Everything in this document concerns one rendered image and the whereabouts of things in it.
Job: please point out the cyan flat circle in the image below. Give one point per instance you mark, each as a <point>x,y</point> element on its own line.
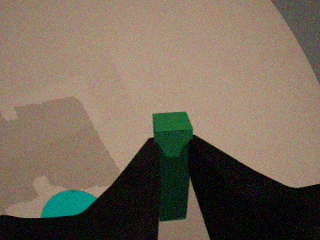
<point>68,203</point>

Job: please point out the green rectangular block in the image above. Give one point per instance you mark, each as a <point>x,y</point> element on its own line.
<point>173,131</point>

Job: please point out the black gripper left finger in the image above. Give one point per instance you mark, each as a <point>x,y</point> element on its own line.
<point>128,210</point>

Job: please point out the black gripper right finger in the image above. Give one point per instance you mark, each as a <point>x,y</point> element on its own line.
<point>238,203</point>

